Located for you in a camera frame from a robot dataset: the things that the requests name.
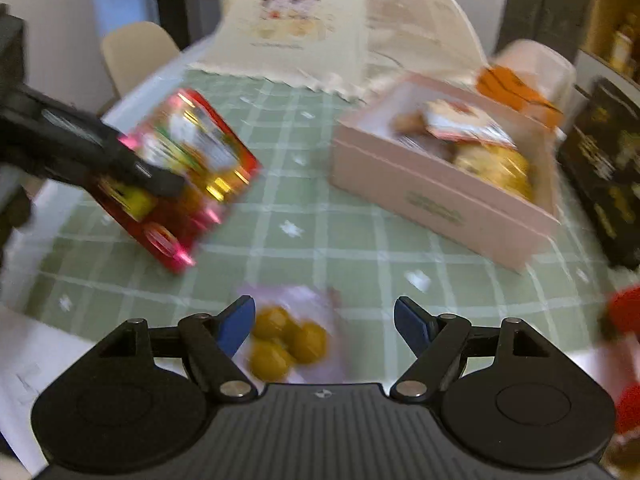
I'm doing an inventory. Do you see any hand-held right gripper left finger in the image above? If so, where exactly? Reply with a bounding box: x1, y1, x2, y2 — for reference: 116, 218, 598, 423
100, 295, 258, 403

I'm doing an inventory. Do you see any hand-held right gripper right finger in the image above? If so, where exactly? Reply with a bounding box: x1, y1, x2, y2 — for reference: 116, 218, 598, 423
390, 296, 556, 401

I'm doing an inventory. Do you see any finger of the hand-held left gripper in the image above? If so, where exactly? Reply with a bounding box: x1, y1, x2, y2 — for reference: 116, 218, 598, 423
97, 125, 187, 200

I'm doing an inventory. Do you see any clear packet of yellow balls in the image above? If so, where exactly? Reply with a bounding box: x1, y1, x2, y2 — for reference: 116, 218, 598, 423
235, 282, 351, 386

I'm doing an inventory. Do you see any pink cardboard box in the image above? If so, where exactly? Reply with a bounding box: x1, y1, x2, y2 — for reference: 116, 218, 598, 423
327, 72, 563, 273

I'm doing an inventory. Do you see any green checked tablecloth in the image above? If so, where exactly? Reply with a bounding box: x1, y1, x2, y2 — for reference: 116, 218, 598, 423
30, 67, 631, 391

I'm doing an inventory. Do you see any yellow snack packet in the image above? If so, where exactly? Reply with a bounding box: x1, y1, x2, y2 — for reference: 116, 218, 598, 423
452, 142, 533, 201

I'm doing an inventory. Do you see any cream mesh food cover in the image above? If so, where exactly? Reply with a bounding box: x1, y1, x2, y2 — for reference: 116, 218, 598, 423
187, 0, 488, 103

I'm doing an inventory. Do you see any red and white snack packet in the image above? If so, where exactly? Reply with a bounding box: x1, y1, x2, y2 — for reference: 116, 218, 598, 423
422, 99, 516, 148

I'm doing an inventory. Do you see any white paper sheet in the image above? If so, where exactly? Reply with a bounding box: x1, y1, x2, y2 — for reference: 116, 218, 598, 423
0, 307, 121, 476

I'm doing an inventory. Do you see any red object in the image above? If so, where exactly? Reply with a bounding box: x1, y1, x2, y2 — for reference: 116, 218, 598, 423
600, 285, 640, 436

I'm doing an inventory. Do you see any black gold-printed box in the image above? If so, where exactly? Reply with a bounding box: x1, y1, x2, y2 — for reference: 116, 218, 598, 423
557, 77, 640, 271

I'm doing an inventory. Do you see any orange tissue box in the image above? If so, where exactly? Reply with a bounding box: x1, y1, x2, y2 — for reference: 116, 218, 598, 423
475, 62, 566, 131

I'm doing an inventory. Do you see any wooden shelf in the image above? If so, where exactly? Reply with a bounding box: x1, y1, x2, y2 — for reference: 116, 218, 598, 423
582, 0, 640, 76

